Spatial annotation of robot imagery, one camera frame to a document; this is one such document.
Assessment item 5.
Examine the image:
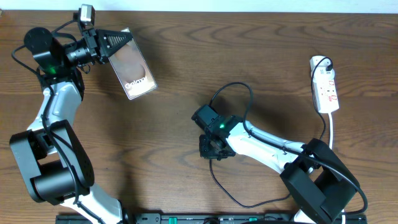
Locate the white charger plug adapter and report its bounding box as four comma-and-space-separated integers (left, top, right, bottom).
320, 60, 335, 79

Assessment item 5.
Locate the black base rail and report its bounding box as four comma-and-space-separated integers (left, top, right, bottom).
55, 213, 368, 224

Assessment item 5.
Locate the white power strip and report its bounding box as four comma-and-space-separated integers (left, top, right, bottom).
310, 55, 340, 114

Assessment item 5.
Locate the black charger cable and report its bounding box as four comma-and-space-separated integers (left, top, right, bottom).
208, 55, 334, 209

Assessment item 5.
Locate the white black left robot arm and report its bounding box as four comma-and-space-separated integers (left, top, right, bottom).
9, 27, 136, 223

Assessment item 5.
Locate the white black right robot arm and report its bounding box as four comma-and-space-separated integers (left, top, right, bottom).
192, 105, 360, 223

